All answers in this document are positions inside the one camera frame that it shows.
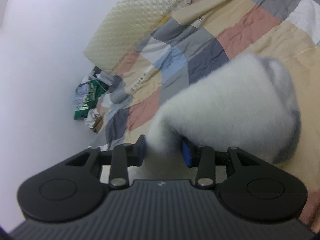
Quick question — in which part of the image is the cardboard box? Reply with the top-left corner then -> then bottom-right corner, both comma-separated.
91,115 -> 104,134

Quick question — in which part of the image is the white crumpled cloth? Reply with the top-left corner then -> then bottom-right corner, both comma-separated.
84,108 -> 101,129

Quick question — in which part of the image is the green printed bag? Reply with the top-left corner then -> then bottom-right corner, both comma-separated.
73,79 -> 108,120

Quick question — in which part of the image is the tissue pack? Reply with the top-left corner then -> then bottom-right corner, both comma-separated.
73,76 -> 95,106

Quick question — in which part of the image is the cream quilted headboard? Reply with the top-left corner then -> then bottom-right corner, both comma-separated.
84,0 -> 191,72

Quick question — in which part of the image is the patchwork plaid duvet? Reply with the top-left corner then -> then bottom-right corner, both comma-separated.
97,0 -> 319,230

